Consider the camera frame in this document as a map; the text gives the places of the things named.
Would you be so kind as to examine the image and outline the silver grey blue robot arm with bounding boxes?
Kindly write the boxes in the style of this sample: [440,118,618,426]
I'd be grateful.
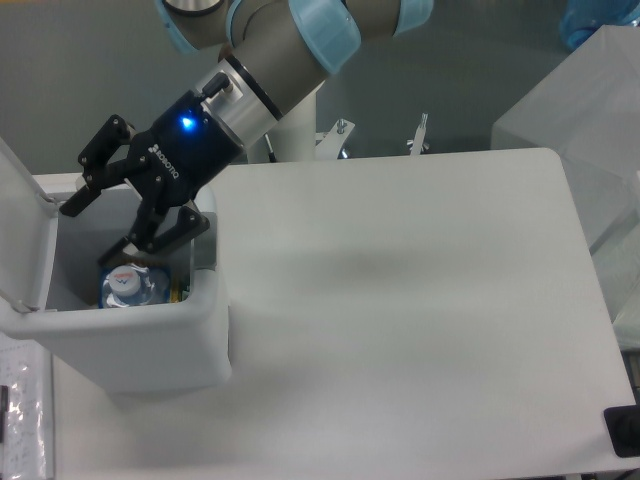
[60,0,434,266]

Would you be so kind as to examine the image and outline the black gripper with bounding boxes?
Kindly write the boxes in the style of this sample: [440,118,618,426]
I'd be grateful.
[59,92,243,266]

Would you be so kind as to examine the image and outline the blue water jug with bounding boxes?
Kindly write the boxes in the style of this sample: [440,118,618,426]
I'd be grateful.
[559,0,639,51]

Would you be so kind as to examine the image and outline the white trash can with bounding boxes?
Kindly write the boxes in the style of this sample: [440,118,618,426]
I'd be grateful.
[1,146,231,393]

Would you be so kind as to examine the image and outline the clear plastic bottle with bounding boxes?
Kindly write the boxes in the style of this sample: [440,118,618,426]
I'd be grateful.
[98,263,170,309]

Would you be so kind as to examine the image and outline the clipboard with paper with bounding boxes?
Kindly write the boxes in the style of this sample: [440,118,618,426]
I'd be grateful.
[1,335,55,479]

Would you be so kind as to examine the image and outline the black device at table edge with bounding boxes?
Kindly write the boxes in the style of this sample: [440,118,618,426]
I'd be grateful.
[604,405,639,458]

